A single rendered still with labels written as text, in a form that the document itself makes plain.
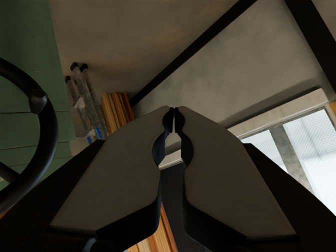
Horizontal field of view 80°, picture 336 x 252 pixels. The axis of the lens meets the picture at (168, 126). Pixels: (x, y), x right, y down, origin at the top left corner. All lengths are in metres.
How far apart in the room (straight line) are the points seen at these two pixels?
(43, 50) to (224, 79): 1.20
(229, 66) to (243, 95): 0.24
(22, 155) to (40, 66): 0.26
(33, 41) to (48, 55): 0.05
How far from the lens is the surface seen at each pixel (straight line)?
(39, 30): 0.77
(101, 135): 1.46
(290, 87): 1.41
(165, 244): 2.15
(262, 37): 1.53
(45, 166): 0.39
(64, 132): 0.61
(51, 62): 0.71
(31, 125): 0.61
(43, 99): 0.37
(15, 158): 0.58
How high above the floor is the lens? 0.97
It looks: 13 degrees down
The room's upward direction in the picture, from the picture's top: 162 degrees clockwise
